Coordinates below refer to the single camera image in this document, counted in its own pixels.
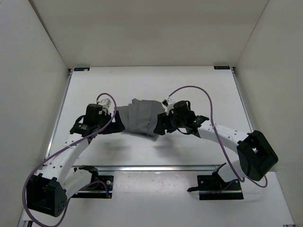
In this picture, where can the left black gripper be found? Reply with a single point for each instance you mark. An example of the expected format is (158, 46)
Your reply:
(117, 126)

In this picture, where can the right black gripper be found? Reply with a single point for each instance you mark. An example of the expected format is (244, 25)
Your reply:
(163, 120)

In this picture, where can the grey pleated skirt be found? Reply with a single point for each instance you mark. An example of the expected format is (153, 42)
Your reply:
(140, 117)

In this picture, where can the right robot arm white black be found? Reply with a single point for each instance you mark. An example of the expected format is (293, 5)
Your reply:
(255, 155)

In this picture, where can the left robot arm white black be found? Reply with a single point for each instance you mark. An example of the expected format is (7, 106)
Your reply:
(49, 189)

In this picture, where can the left blue corner sticker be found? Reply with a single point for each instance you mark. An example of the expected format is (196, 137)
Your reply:
(81, 69)

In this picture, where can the blue corner sticker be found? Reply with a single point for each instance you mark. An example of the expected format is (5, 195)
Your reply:
(221, 67)
(81, 69)

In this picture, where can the right blue corner sticker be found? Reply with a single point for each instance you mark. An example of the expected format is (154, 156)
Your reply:
(221, 67)

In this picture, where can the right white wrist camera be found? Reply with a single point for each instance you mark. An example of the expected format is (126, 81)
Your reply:
(169, 104)

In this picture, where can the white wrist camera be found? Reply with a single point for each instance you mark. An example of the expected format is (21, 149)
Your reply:
(105, 103)
(169, 104)

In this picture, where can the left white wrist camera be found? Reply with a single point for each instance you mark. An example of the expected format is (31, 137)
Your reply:
(105, 103)

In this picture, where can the aluminium front rail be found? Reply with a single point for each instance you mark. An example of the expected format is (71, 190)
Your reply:
(151, 168)

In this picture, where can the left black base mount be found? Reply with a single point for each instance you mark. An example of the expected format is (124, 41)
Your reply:
(100, 186)

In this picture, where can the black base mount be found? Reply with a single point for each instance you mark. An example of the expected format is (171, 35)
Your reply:
(100, 186)
(212, 187)

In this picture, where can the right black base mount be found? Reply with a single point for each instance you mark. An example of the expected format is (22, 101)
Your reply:
(212, 187)

